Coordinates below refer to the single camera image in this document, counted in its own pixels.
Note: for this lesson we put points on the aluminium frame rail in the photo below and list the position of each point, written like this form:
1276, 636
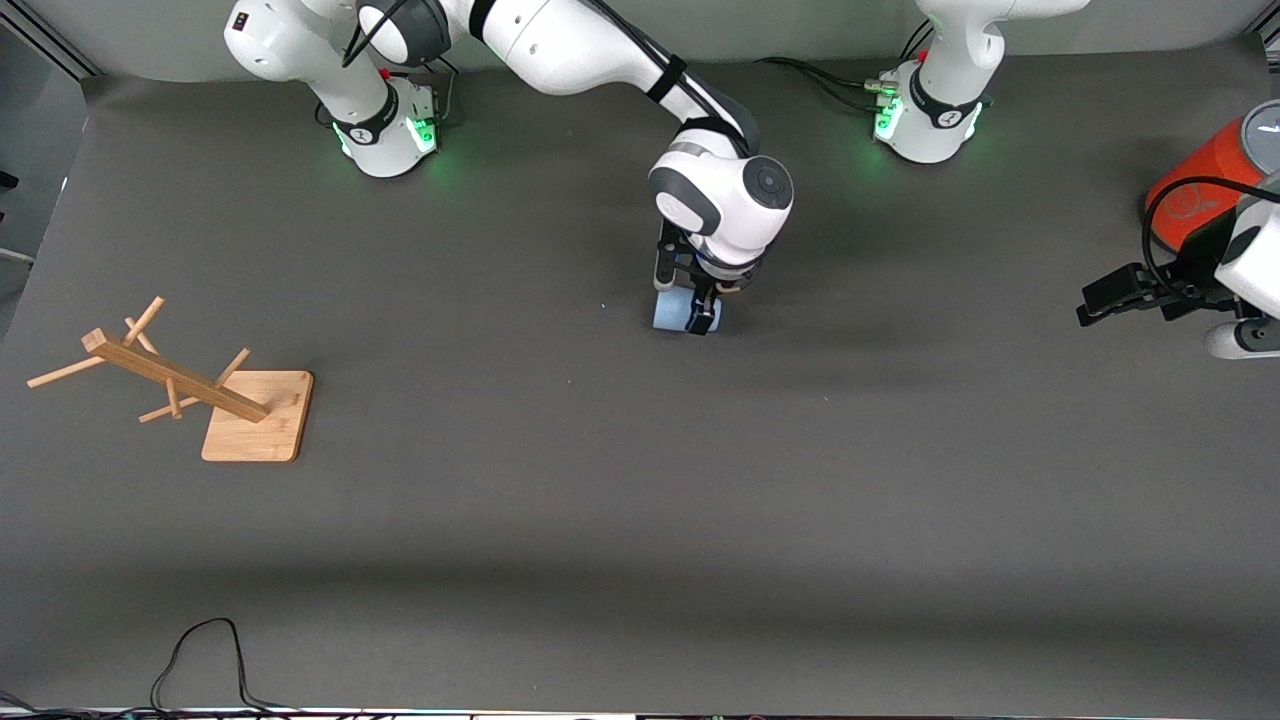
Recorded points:
60, 45

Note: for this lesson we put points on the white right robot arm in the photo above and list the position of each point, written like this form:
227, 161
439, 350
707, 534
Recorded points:
560, 45

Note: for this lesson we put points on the dark grey table mat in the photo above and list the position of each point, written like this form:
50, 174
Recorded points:
640, 450

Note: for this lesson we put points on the wooden mug tree rack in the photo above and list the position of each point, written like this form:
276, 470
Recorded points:
255, 425

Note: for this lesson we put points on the orange can with grey lid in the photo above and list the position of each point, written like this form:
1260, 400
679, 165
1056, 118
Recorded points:
1215, 150

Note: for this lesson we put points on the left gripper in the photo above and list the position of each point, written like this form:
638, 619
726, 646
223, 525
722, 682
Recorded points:
1187, 281

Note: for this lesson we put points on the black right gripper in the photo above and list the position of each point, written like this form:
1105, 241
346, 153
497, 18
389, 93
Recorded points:
703, 312

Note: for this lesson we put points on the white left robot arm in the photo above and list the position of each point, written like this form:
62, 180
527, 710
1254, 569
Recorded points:
945, 110

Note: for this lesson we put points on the light blue cup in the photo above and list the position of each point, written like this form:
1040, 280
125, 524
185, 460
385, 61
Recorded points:
670, 312

